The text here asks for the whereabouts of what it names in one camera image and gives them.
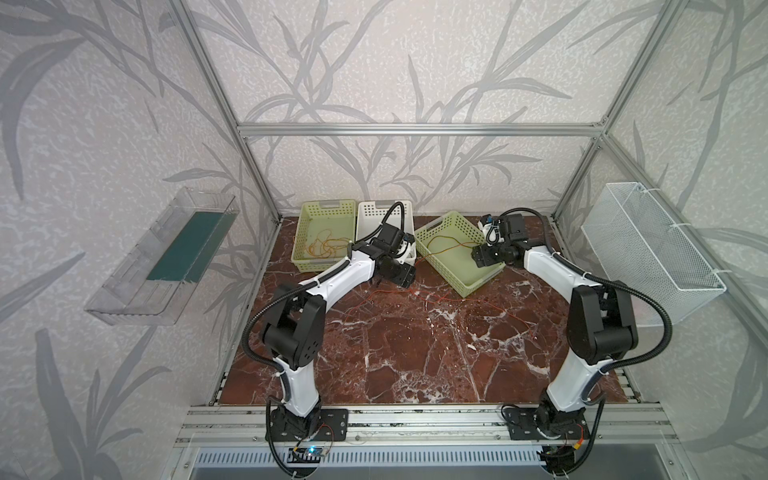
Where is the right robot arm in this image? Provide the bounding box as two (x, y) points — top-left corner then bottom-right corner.
(471, 209), (638, 429)

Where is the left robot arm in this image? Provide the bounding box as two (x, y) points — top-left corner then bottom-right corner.
(257, 223), (415, 420)

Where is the right light green basket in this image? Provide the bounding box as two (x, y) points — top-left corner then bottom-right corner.
(415, 211), (505, 298)

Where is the light green basket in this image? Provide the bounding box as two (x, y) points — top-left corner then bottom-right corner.
(415, 211), (505, 298)
(291, 199), (357, 273)

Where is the white perforated basket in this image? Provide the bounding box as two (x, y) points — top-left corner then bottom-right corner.
(355, 200), (415, 240)

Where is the left light green basket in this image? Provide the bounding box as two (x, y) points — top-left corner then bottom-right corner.
(291, 199), (357, 273)

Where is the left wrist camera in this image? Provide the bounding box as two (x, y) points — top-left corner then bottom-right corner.
(395, 232), (417, 266)

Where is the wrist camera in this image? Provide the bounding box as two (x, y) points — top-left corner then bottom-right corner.
(395, 232), (417, 266)
(477, 214), (502, 246)

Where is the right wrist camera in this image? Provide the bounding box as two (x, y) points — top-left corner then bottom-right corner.
(477, 214), (502, 246)

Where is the white wire mesh basket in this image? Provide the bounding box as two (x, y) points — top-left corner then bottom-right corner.
(581, 182), (727, 324)

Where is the aluminium cage frame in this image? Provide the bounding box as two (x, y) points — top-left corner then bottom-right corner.
(170, 0), (768, 349)

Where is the clear plastic wall shelf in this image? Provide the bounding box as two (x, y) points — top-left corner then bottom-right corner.
(85, 187), (240, 326)

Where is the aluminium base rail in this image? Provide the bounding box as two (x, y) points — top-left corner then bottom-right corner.
(174, 403), (681, 447)

